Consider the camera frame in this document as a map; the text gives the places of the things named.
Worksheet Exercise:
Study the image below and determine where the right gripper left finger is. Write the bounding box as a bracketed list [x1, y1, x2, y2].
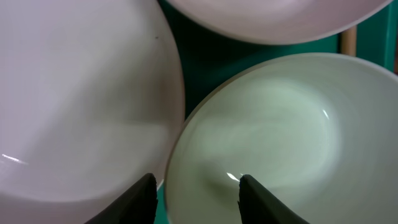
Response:
[86, 173, 158, 224]

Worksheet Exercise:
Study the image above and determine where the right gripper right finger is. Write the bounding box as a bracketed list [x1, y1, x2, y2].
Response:
[238, 174, 309, 224]

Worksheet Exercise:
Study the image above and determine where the large white plate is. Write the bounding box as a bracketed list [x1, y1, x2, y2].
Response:
[1, 0, 185, 223]

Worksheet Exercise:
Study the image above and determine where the white bowl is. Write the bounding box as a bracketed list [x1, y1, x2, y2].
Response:
[168, 0, 392, 45]

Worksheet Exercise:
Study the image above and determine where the wooden chopstick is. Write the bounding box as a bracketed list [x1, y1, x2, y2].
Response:
[340, 26, 357, 57]

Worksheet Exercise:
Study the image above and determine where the teal serving tray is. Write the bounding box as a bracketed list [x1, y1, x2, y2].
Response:
[154, 0, 398, 224]

